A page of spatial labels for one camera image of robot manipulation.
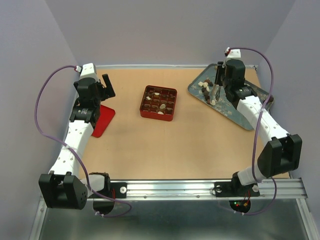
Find metal tongs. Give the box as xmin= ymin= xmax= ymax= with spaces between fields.
xmin=211 ymin=84 xmax=221 ymax=103

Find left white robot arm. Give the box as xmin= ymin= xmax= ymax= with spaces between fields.
xmin=38 ymin=74 xmax=116 ymax=210

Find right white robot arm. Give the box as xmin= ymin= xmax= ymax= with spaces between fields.
xmin=214 ymin=59 xmax=303 ymax=198

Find dark round chocolate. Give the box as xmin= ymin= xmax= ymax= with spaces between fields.
xmin=203 ymin=90 xmax=210 ymax=96

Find red chocolate box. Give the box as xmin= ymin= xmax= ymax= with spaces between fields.
xmin=139 ymin=85 xmax=178 ymax=122

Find red box lid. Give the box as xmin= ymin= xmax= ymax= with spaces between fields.
xmin=91 ymin=105 xmax=116 ymax=138

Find blue floral tray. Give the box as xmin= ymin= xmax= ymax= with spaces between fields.
xmin=187 ymin=63 xmax=275 ymax=131

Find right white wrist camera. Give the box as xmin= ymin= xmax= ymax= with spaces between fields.
xmin=224 ymin=47 xmax=241 ymax=61

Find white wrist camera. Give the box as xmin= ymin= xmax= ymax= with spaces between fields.
xmin=79 ymin=63 xmax=99 ymax=82
xmin=224 ymin=47 xmax=241 ymax=61

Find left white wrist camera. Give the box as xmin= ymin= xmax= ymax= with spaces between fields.
xmin=79 ymin=63 xmax=99 ymax=82

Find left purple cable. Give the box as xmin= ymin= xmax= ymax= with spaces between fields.
xmin=33 ymin=65 xmax=133 ymax=218

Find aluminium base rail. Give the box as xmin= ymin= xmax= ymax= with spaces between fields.
xmin=107 ymin=177 xmax=309 ymax=201

